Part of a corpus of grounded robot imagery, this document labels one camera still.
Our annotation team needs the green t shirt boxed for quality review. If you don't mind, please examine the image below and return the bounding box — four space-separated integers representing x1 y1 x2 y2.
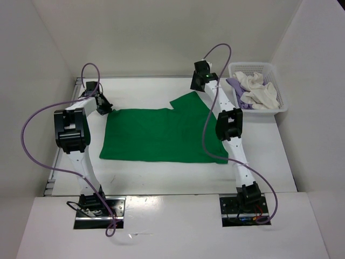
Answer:
99 92 228 164

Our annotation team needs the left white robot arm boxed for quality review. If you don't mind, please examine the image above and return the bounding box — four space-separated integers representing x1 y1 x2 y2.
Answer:
54 93 112 216

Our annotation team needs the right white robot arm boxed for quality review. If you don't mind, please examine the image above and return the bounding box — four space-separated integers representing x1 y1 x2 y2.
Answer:
190 70 261 212

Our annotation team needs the lavender t shirt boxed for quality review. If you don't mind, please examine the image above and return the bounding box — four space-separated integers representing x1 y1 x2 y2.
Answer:
225 77 273 110

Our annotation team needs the cream white t shirt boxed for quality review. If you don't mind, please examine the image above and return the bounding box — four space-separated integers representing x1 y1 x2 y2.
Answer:
232 71 279 110

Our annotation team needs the white plastic basket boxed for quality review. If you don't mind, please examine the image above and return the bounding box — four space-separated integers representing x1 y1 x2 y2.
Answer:
228 62 288 116

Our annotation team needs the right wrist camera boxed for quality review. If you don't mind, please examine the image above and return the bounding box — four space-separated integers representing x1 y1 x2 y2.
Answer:
194 59 212 74

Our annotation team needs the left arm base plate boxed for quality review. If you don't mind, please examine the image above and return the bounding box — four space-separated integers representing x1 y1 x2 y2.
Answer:
68 196 126 230

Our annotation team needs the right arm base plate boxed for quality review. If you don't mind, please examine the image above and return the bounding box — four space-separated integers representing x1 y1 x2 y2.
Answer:
219 194 270 227

